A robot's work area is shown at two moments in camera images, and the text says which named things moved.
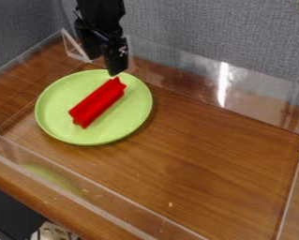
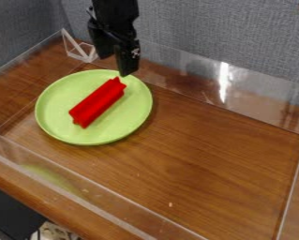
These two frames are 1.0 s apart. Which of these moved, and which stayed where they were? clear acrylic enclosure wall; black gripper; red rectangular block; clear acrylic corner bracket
Moved: black gripper
Stayed: clear acrylic enclosure wall; red rectangular block; clear acrylic corner bracket
